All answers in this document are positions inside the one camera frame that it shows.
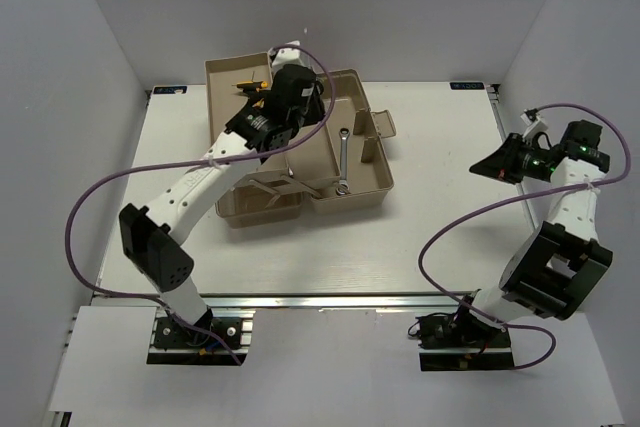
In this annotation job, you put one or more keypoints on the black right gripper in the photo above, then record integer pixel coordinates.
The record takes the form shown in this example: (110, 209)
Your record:
(501, 162)

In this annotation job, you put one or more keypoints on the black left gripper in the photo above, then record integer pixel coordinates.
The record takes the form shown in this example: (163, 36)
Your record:
(318, 107)

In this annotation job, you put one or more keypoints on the beige plastic toolbox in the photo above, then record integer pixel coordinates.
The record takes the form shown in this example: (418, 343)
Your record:
(310, 172)

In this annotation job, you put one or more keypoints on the silver ratchet wrench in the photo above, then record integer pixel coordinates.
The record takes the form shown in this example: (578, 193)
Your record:
(343, 186)

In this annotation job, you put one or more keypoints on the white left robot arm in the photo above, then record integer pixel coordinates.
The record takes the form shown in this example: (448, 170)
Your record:
(152, 235)

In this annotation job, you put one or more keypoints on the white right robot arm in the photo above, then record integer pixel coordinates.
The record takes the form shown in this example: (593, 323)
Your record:
(559, 265)

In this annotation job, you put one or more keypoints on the blue label sticker right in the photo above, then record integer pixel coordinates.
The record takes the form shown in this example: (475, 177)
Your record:
(464, 86)

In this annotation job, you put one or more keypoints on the blue label sticker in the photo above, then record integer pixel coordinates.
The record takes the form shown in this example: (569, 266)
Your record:
(464, 86)
(169, 90)

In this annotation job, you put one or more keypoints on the blue label sticker left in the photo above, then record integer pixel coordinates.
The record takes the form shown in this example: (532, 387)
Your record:
(169, 90)

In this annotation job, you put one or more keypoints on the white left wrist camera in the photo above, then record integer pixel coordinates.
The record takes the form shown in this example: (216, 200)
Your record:
(287, 56)

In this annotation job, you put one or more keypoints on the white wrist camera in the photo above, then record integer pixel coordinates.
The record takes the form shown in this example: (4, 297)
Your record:
(287, 56)
(534, 122)

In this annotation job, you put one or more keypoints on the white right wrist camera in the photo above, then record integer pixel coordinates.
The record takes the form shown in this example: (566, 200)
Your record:
(534, 122)

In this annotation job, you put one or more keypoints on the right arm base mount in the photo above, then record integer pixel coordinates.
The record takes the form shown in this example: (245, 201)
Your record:
(450, 342)

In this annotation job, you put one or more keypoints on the aluminium table front rail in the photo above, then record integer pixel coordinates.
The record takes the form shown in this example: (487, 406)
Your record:
(400, 300)

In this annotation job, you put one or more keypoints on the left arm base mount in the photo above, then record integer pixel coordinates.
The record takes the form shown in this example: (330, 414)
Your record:
(173, 344)

